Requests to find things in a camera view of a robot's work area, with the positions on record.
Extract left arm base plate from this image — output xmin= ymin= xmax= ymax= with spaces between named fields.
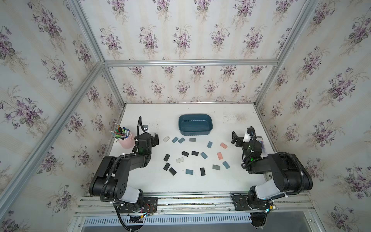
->
xmin=116 ymin=197 xmax=158 ymax=226

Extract coloured pens in cup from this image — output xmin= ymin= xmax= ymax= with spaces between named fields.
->
xmin=110 ymin=125 xmax=131 ymax=140

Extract teal plastic storage box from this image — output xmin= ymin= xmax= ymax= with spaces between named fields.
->
xmin=178 ymin=114 xmax=214 ymax=136

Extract pink eraser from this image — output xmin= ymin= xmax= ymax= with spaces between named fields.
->
xmin=217 ymin=152 xmax=223 ymax=160
xmin=220 ymin=143 xmax=228 ymax=149

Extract aluminium mounting rail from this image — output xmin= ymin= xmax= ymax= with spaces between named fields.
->
xmin=74 ymin=192 xmax=315 ymax=216

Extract white slotted cable duct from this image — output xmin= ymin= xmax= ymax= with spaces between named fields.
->
xmin=82 ymin=213 xmax=252 ymax=227

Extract pink pen holder cup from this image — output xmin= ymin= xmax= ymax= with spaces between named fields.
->
xmin=117 ymin=132 xmax=135 ymax=149

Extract blue eraser bottom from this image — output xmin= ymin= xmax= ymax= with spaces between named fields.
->
xmin=185 ymin=169 xmax=194 ymax=175

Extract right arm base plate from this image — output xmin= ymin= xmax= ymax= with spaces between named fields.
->
xmin=231 ymin=193 xmax=274 ymax=228

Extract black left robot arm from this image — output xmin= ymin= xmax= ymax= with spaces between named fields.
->
xmin=89 ymin=117 xmax=159 ymax=207

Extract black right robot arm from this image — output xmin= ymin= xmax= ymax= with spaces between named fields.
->
xmin=231 ymin=126 xmax=313 ymax=213

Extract highlighter marker pack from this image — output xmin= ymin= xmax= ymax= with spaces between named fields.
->
xmin=256 ymin=136 xmax=265 ymax=152

